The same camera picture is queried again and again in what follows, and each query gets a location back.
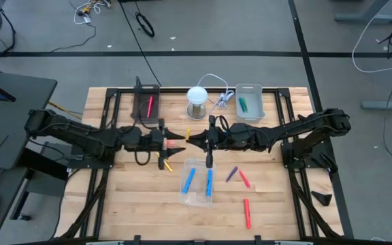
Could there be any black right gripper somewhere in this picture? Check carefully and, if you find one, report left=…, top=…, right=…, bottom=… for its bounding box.
left=186, top=114, right=233, bottom=169

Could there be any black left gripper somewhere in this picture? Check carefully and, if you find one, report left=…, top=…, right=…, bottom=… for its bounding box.
left=146, top=118, right=187, bottom=172

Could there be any blue translucent marker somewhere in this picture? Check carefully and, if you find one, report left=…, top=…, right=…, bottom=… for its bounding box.
left=182, top=167, right=197, bottom=195
left=206, top=169, right=214, bottom=198

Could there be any purple marker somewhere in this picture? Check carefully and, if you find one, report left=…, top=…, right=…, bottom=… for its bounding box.
left=225, top=165, right=239, bottom=183

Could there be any red orange marker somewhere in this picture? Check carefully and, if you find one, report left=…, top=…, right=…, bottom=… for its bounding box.
left=243, top=198, right=252, bottom=230

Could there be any white dome table lamp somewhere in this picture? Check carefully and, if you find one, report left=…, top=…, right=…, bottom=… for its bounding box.
left=185, top=86, right=209, bottom=120

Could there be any dark smoky plastic bin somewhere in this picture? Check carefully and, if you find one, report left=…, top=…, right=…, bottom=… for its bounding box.
left=130, top=84, right=161, bottom=125

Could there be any clear plastic bin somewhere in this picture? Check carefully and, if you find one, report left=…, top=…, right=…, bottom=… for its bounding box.
left=178, top=158, right=216, bottom=208

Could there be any light grey plastic bin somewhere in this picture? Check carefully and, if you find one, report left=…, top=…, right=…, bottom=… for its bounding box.
left=235, top=83, right=265, bottom=124

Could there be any black desk base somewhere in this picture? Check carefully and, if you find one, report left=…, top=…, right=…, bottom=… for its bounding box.
left=10, top=142, right=68, bottom=222

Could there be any black desk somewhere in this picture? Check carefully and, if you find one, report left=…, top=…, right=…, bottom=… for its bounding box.
left=0, top=69, right=58, bottom=171

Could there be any grey desk foot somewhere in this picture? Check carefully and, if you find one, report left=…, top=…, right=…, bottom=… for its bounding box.
left=361, top=92, right=392, bottom=112
left=334, top=0, right=392, bottom=25

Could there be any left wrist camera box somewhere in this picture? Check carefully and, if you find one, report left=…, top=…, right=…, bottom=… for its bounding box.
left=147, top=130, right=161, bottom=151

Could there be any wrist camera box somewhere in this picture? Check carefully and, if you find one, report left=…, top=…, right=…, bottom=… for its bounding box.
left=215, top=124, right=233, bottom=148
left=147, top=130, right=161, bottom=151

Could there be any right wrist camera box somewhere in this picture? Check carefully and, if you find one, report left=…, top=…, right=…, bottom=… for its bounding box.
left=215, top=124, right=233, bottom=148

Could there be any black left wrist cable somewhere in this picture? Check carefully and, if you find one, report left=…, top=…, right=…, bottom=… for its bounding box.
left=133, top=149, right=152, bottom=167

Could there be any white lamp cable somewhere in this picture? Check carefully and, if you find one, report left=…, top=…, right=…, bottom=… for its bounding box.
left=195, top=73, right=236, bottom=116

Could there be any black aluminium table frame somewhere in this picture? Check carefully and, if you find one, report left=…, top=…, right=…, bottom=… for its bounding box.
left=54, top=86, right=345, bottom=245

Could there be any long black floor cable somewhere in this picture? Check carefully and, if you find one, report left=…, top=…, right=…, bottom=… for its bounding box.
left=118, top=0, right=163, bottom=87

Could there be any black coiled cable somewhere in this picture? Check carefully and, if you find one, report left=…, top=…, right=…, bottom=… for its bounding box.
left=135, top=12, right=156, bottom=38

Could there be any black triangular bracket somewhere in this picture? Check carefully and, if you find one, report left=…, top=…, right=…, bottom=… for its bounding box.
left=310, top=190, right=333, bottom=208

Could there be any thin black floor cable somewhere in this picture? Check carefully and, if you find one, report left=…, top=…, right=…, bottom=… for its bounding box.
left=49, top=22, right=97, bottom=54

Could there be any white and yellow cable bundle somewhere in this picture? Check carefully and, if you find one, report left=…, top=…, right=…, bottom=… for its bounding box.
left=73, top=0, right=114, bottom=25

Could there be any white floor cable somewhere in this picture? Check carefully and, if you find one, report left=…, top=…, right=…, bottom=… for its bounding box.
left=351, top=0, right=392, bottom=74

